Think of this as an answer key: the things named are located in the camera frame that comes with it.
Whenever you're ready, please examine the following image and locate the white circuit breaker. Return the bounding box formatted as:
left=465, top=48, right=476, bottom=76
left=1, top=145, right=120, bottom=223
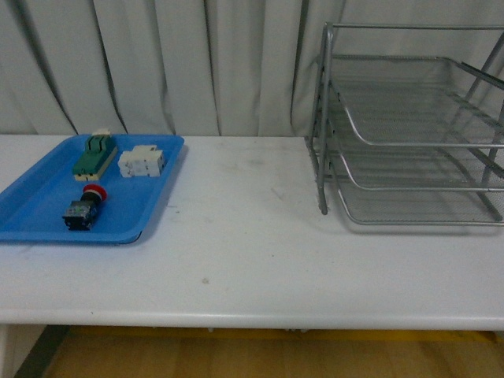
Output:
left=117, top=145, right=166, bottom=178

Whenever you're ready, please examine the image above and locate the green knife switch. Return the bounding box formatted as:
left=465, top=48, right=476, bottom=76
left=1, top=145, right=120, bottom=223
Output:
left=72, top=129, right=118, bottom=181

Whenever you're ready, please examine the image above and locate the red emergency push button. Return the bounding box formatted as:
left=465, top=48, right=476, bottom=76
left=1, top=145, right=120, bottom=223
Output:
left=62, top=183, right=107, bottom=231

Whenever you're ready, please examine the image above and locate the blue plastic tray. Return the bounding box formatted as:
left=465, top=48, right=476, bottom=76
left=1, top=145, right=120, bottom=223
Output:
left=1, top=135, right=184, bottom=244

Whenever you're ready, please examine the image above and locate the white curtain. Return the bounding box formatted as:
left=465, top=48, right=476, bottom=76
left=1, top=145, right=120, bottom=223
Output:
left=1, top=1, right=503, bottom=136

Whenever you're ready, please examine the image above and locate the silver mesh tray rack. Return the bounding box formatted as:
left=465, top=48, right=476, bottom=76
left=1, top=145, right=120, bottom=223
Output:
left=305, top=22, right=503, bottom=227

